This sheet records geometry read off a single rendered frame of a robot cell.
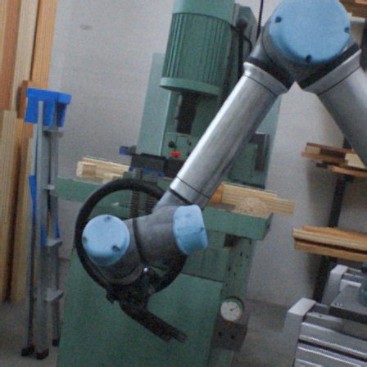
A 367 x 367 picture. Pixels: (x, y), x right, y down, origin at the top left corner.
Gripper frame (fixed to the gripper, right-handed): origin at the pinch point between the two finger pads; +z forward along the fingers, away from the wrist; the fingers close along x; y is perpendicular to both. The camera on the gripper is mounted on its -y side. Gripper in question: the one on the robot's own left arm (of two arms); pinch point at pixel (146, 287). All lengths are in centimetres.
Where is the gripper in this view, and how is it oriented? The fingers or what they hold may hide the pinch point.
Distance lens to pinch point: 123.0
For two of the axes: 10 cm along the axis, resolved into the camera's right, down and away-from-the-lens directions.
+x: 9.6, 1.8, -2.2
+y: -2.6, 8.7, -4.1
